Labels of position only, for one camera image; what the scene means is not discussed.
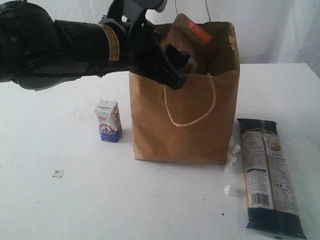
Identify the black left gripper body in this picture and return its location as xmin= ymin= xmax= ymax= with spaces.
xmin=99 ymin=0 xmax=166 ymax=76

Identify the brown snack pouch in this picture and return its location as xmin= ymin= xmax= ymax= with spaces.
xmin=161 ymin=13 xmax=217 ymax=74

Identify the white blue milk carton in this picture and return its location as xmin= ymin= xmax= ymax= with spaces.
xmin=94 ymin=100 xmax=123 ymax=143

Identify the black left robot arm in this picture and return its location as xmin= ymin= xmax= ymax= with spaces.
xmin=0 ymin=0 xmax=190 ymax=91

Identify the brown paper bag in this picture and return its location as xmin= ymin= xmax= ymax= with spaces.
xmin=129 ymin=21 xmax=240 ymax=164

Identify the white crumpled lump lower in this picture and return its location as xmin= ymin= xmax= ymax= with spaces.
xmin=223 ymin=162 xmax=234 ymax=173

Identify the white crumpled lump far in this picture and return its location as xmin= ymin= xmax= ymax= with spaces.
xmin=224 ymin=185 xmax=238 ymax=196

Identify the small torn paper scrap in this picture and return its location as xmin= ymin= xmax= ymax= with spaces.
xmin=52 ymin=169 xmax=64 ymax=179

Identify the long spaghetti packet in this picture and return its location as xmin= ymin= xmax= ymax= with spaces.
xmin=237 ymin=118 xmax=307 ymax=240

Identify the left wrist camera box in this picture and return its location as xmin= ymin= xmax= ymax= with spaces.
xmin=133 ymin=0 xmax=168 ymax=13

